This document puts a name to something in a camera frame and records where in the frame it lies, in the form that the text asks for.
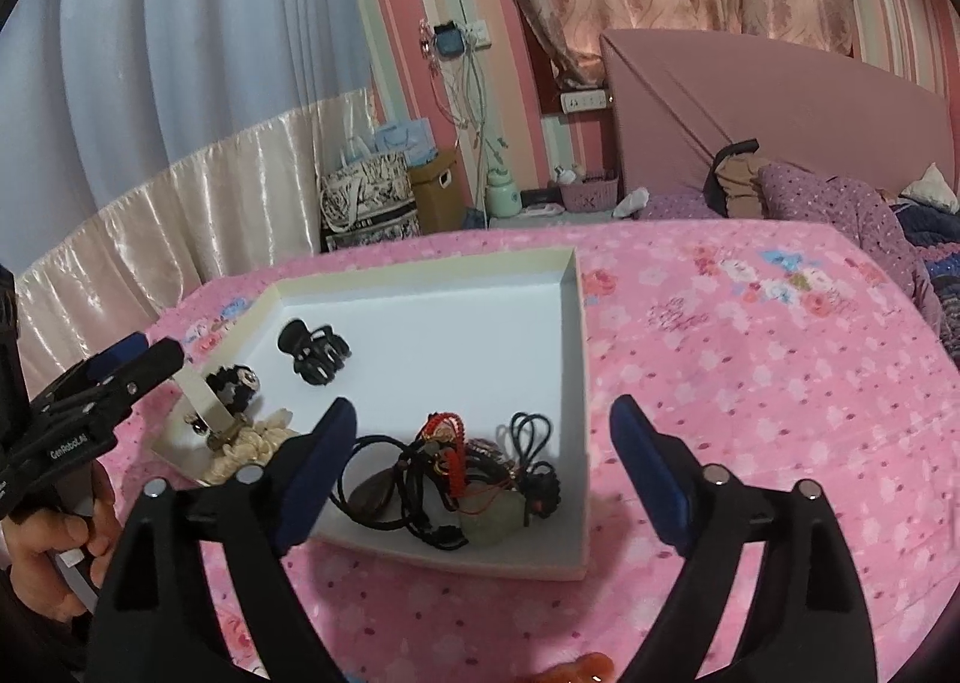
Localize beige scrunchie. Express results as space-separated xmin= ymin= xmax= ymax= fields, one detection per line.
xmin=202 ymin=408 xmax=295 ymax=485

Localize black hair claw clip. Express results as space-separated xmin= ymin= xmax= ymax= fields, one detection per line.
xmin=277 ymin=319 xmax=352 ymax=385

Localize black cord knot charm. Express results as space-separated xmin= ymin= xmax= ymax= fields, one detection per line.
xmin=505 ymin=412 xmax=562 ymax=527

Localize brown pendant black cord necklace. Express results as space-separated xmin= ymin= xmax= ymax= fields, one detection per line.
xmin=332 ymin=432 xmax=470 ymax=553

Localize person's left hand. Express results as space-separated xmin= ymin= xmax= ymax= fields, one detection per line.
xmin=2 ymin=462 xmax=122 ymax=623

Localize cream satin drape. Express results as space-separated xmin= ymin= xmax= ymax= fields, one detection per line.
xmin=16 ymin=88 xmax=379 ymax=392

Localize pink floral bedsheet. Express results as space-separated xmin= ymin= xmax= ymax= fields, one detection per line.
xmin=141 ymin=216 xmax=955 ymax=683

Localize black white patterned tote bag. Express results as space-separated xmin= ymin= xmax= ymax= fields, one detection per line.
xmin=319 ymin=153 xmax=421 ymax=252

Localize blue sheer curtain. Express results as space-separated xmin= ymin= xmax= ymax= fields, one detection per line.
xmin=2 ymin=0 xmax=371 ymax=272

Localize white shallow cardboard tray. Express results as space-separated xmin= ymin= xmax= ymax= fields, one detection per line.
xmin=148 ymin=244 xmax=591 ymax=583

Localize brown cardboard box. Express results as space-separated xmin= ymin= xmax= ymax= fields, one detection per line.
xmin=409 ymin=148 xmax=467 ymax=234

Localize light blue gift bag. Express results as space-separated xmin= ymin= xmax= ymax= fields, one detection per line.
xmin=374 ymin=117 xmax=438 ymax=167

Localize dark knitted blanket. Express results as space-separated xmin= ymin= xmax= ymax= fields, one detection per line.
xmin=893 ymin=200 xmax=960 ymax=363

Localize purple dotted pillow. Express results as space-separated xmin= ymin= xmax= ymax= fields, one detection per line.
xmin=636 ymin=153 xmax=942 ymax=340

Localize green water bottle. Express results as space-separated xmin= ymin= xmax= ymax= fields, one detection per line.
xmin=485 ymin=164 xmax=523 ymax=220

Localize white tissue cloth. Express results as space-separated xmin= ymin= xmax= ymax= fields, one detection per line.
xmin=900 ymin=163 xmax=960 ymax=215

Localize pink plastic basket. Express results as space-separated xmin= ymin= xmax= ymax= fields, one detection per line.
xmin=560 ymin=171 xmax=619 ymax=213

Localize pink padded headboard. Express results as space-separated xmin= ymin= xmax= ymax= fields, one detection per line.
xmin=602 ymin=29 xmax=958 ymax=194

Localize white power strip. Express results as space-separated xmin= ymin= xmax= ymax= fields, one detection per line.
xmin=560 ymin=89 xmax=610 ymax=114

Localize brown bag black strap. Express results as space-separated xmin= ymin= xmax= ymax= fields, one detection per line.
xmin=703 ymin=137 xmax=783 ymax=220

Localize white charging cables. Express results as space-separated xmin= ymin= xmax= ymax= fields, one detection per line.
xmin=426 ymin=47 xmax=513 ymax=168

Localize wall socket with charger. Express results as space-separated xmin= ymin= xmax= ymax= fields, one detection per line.
xmin=420 ymin=20 xmax=491 ymax=62

